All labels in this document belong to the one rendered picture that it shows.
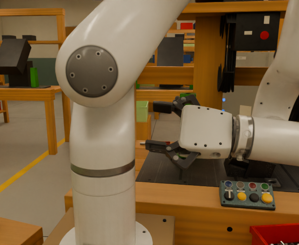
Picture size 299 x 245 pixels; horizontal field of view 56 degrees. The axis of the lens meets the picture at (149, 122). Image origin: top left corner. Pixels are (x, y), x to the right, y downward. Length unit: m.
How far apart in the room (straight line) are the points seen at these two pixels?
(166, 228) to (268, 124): 0.32
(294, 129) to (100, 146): 0.35
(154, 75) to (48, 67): 10.69
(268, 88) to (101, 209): 0.41
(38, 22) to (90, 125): 11.77
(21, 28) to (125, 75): 12.15
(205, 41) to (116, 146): 0.97
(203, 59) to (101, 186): 0.98
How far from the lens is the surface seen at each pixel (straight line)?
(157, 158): 1.23
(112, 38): 0.41
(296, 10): 0.56
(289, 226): 0.82
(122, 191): 0.52
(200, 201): 0.90
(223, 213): 0.89
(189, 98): 0.60
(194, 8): 1.26
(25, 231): 1.03
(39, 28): 12.21
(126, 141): 0.49
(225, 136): 0.55
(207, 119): 0.56
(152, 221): 0.71
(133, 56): 0.41
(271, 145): 0.55
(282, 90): 0.64
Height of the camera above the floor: 1.33
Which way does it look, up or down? 13 degrees down
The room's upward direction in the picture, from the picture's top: straight up
